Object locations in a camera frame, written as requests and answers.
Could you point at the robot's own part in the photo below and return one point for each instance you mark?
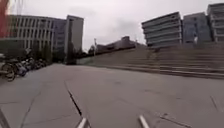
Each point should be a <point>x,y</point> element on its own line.
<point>143,122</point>
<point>82,123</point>

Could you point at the dark trees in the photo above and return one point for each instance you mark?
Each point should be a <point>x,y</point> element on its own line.
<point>71,55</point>

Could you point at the grey-blue multi-storey building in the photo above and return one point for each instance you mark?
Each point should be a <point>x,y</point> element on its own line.
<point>196,28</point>

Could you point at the pale multi-storey building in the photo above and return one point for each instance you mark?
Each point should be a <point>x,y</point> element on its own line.
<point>216,21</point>

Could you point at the grey multi-storey building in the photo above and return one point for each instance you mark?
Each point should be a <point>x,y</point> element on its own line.
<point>162,30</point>

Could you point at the row of parked bicycles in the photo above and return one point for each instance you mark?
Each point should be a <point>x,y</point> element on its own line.
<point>16,67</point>

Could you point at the pale building with window grid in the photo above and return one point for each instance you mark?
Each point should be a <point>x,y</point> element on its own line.
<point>36,31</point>

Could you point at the low dark building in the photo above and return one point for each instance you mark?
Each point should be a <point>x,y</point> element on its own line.
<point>116,45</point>

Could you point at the wide grey concrete steps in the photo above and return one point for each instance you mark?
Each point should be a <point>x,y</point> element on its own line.
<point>173,60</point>

